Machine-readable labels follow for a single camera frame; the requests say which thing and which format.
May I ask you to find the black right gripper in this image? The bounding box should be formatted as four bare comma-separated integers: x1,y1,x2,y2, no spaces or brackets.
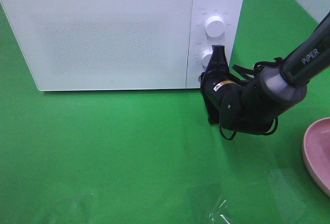
200,45,244,124

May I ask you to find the pink round plate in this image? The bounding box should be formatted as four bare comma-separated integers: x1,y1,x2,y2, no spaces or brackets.
302,117,329,196

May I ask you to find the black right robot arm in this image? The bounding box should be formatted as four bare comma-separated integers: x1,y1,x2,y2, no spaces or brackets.
199,15,329,140

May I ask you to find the white lower microwave knob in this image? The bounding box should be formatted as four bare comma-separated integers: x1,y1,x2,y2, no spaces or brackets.
201,49,213,68

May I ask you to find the white microwave knob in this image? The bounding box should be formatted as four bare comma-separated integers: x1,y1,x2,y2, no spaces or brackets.
204,14,225,38
201,49,213,68

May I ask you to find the white upper microwave knob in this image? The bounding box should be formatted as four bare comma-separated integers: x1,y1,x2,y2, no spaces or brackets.
204,14,225,38

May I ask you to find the clear tape piece on table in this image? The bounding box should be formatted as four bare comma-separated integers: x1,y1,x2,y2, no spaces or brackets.
204,195,233,224

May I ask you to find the white microwave oven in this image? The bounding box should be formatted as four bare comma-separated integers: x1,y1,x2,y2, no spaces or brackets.
1,0,243,91

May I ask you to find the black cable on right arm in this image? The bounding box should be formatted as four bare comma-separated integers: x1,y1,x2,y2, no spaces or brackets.
218,57,284,141

